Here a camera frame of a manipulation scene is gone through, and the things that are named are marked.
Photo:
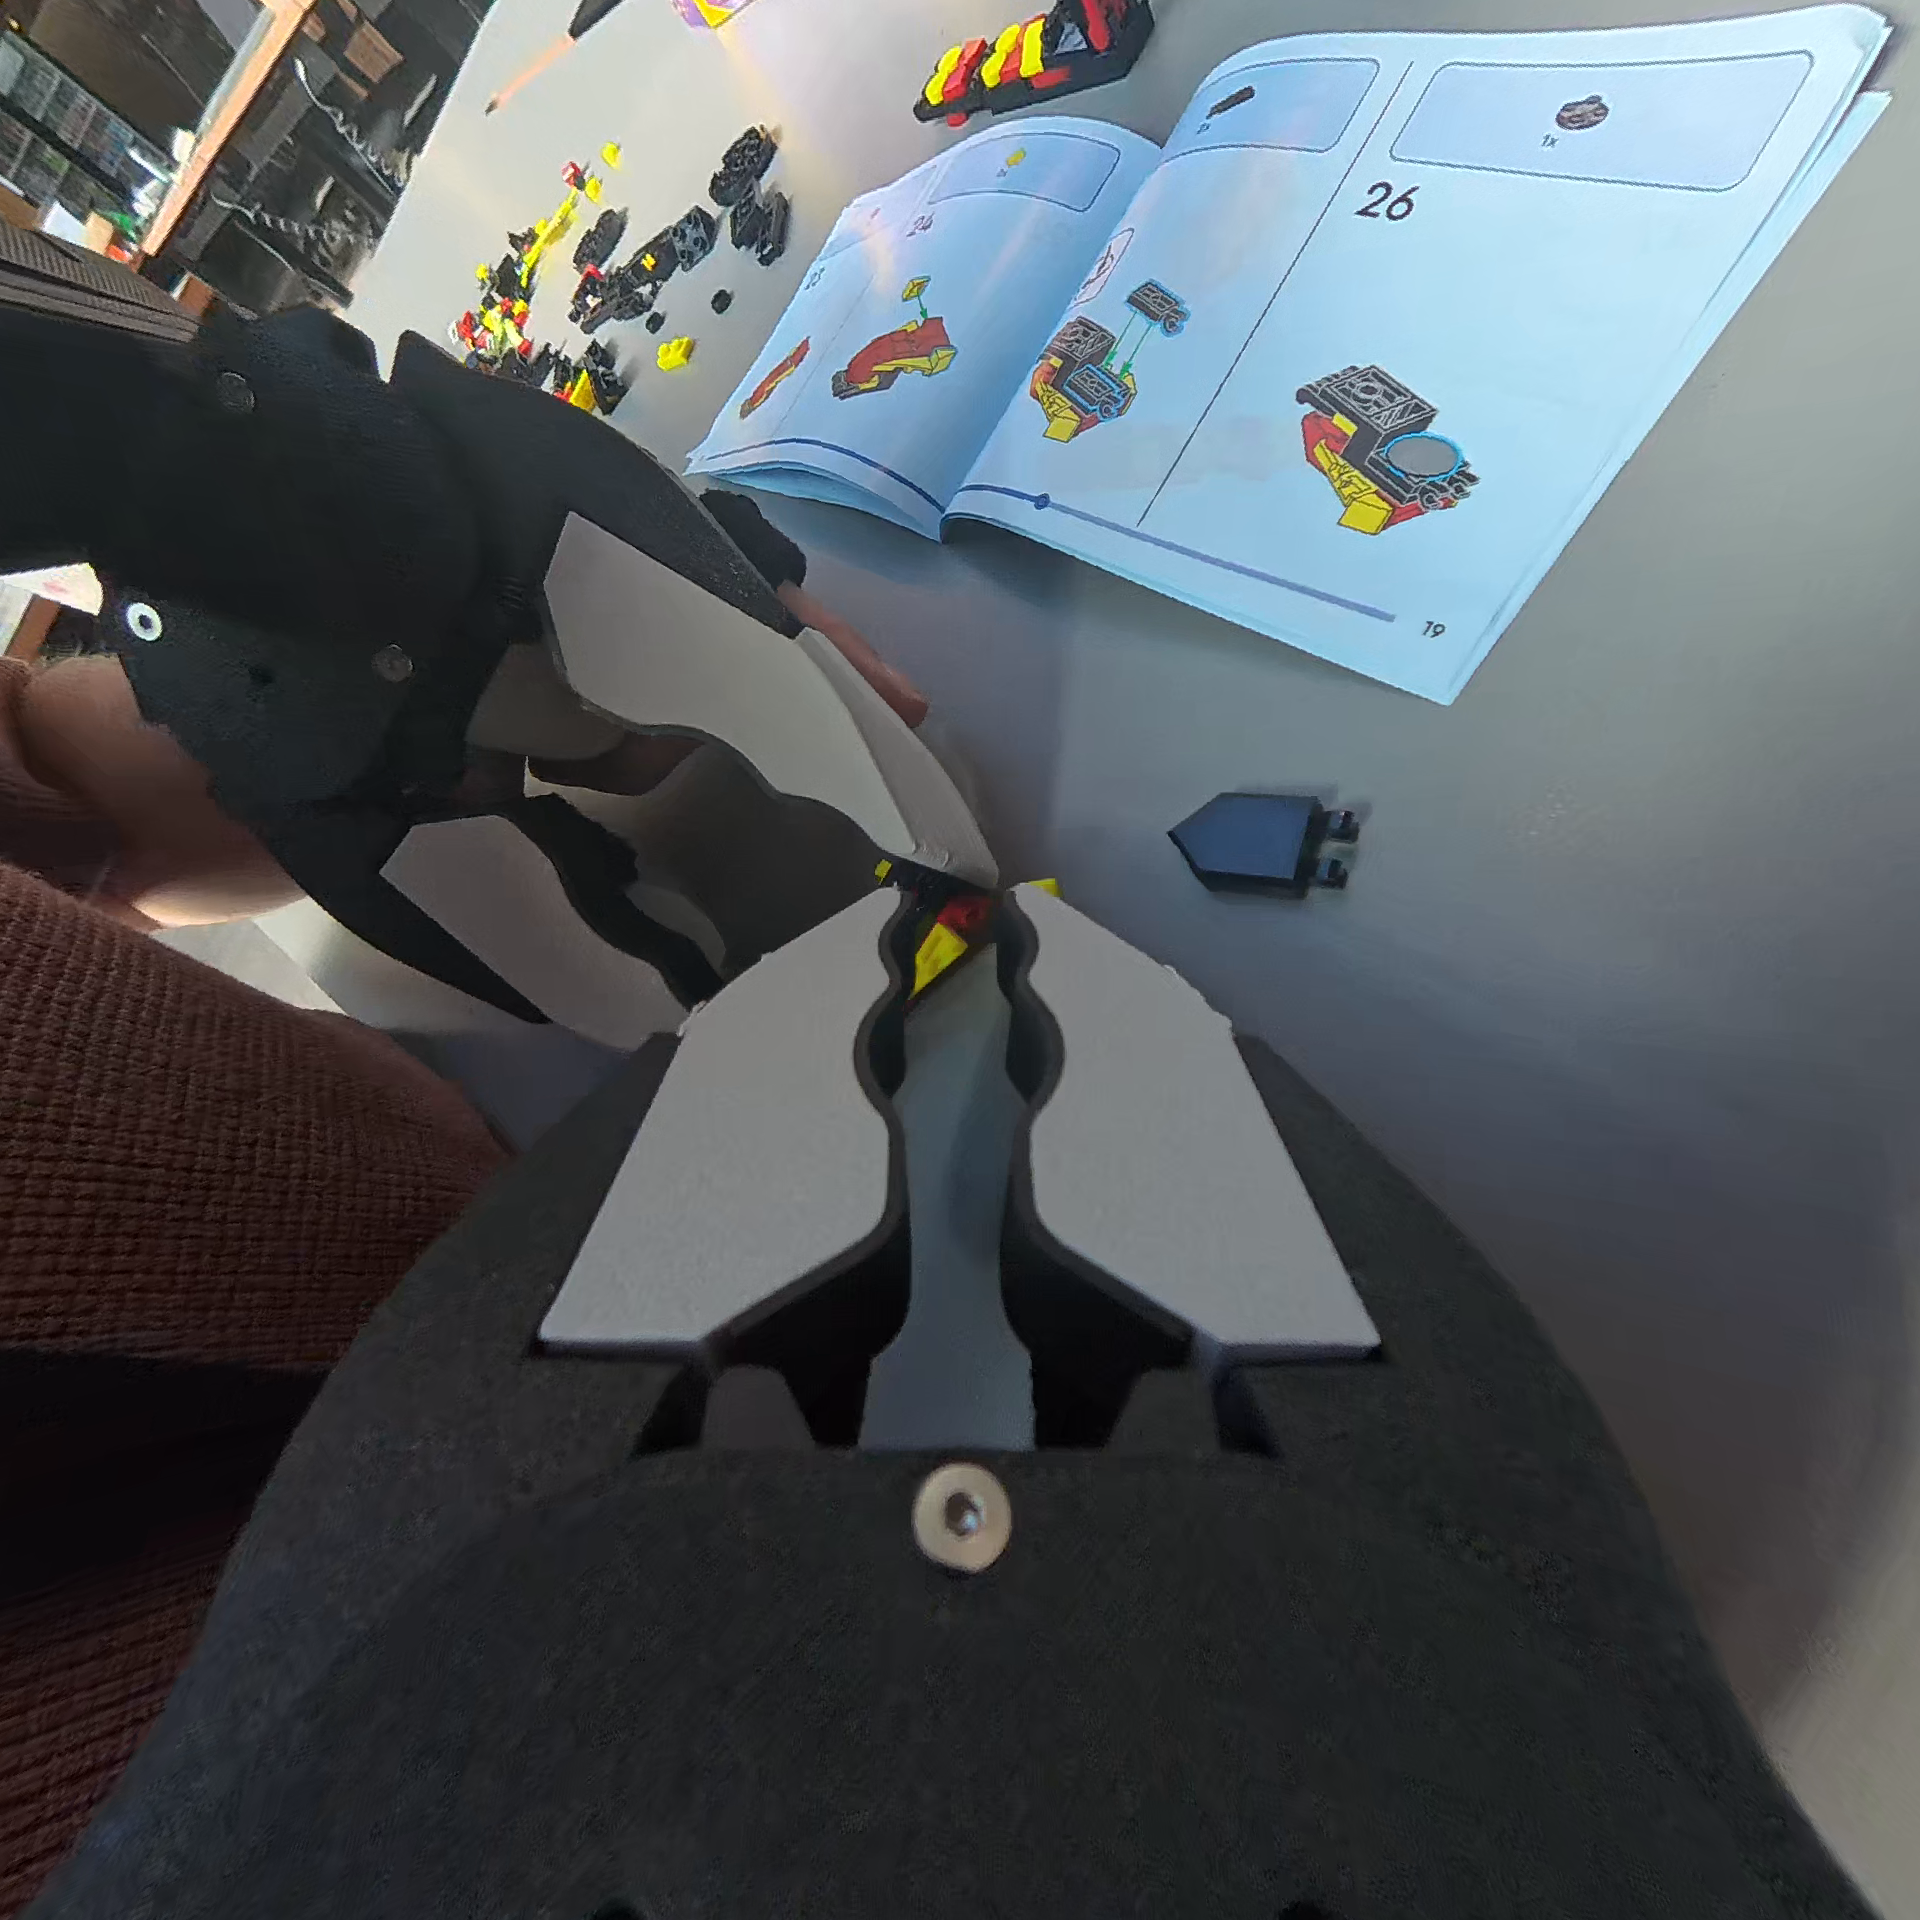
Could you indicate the red yellow black brick assembly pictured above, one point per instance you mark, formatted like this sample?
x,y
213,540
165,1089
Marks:
x,y
943,954

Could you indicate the person's brown knit sweater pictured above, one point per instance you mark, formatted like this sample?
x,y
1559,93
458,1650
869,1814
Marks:
x,y
89,1650

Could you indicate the black orange pen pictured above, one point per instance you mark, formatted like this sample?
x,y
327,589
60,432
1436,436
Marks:
x,y
523,76

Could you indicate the blue instruction booklet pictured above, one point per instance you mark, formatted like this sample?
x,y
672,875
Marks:
x,y
1290,299

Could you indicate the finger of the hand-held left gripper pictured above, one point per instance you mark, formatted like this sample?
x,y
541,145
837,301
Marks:
x,y
721,661
493,901

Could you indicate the scattered pile of small bricks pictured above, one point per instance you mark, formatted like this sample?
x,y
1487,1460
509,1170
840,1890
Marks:
x,y
691,241

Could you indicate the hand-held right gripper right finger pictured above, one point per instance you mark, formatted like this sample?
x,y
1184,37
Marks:
x,y
1184,1185

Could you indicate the grey desk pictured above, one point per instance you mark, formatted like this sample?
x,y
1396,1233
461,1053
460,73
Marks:
x,y
1576,1049

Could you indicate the background parts shelf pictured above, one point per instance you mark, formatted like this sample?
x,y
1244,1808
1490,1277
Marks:
x,y
76,105

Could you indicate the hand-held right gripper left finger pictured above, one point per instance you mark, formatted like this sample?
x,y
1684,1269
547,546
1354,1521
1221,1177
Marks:
x,y
749,1185

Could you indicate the wooden background table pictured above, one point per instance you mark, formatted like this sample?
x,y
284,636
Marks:
x,y
233,118

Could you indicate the person's left forearm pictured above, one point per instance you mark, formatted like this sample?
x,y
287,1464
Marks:
x,y
225,1124

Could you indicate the person's left hand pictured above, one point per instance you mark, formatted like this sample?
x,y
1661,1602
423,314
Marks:
x,y
165,838

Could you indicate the black wedge piece with clips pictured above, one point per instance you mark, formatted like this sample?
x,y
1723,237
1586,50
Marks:
x,y
1253,844

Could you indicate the striped red yellow brick model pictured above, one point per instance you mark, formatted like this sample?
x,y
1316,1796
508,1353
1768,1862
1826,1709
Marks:
x,y
1020,60

